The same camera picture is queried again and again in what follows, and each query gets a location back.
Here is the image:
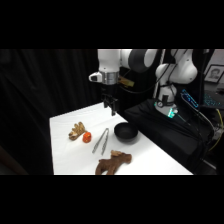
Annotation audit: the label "yellow cable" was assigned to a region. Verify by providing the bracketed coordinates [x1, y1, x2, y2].
[209, 108, 224, 151]

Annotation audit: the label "small tan plush toy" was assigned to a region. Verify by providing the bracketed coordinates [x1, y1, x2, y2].
[68, 121, 88, 142]

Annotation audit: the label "yellow wrist connector block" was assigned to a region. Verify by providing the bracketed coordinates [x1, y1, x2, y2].
[118, 76, 135, 89]

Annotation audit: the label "black bowl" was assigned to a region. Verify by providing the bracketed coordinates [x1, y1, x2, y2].
[113, 121, 139, 142]

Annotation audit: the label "framed portrait picture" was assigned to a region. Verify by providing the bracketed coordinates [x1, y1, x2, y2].
[203, 64, 224, 84]

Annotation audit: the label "metal tongs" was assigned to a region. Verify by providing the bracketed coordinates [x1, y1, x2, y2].
[91, 127, 110, 156]

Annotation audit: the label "black curtain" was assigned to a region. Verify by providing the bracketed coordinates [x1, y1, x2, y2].
[0, 49, 158, 175]

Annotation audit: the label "black cloth-covered robot stand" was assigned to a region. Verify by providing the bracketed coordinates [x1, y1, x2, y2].
[123, 98, 215, 175]

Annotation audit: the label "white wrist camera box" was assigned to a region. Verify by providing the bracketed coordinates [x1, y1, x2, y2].
[88, 71, 103, 83]

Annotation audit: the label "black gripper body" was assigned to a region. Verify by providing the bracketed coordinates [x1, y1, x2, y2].
[101, 84, 118, 102]

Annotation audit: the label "brown plush moose toy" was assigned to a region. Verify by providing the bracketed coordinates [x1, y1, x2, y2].
[94, 150, 133, 176]

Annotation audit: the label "green base light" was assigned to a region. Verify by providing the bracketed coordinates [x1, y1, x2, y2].
[167, 108, 177, 119]

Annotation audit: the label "red ball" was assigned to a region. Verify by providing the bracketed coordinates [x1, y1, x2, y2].
[82, 131, 93, 144]

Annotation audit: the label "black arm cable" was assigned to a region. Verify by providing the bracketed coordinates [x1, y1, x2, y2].
[117, 49, 168, 96]

